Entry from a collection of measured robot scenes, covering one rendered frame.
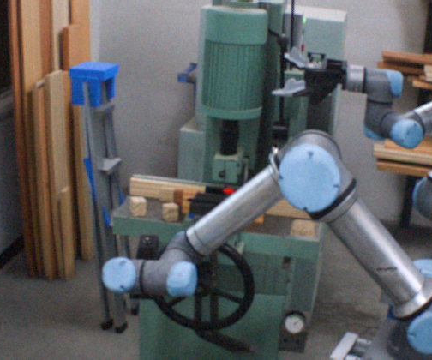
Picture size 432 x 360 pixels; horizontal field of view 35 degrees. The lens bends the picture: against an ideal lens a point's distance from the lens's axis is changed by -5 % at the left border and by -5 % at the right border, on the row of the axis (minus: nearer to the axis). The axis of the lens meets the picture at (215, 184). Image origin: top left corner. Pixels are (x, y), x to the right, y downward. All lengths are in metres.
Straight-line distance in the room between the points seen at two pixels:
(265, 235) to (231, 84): 0.43
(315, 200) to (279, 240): 0.69
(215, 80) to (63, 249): 1.76
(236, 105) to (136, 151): 2.78
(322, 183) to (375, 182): 3.20
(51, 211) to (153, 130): 1.36
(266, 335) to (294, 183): 0.91
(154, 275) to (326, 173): 0.44
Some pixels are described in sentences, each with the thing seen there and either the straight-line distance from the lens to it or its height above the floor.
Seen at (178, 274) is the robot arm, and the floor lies 1.03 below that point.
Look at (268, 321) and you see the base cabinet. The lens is 2.14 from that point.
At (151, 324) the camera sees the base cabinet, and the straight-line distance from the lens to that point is 2.22.
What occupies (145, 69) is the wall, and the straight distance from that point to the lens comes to 4.57.
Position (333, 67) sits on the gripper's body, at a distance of 1.91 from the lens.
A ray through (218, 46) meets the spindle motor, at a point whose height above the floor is 1.40.
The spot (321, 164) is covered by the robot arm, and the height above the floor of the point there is 1.32.
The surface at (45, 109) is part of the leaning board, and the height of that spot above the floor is 0.88.
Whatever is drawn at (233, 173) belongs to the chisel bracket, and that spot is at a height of 1.03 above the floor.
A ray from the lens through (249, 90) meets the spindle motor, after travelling 1.99.
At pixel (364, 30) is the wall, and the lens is 4.29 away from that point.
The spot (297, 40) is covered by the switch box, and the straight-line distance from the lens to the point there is 2.29.
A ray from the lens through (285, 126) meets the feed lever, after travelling 2.19.
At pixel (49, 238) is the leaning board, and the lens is 3.51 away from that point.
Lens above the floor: 1.72
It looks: 20 degrees down
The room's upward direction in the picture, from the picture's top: 4 degrees clockwise
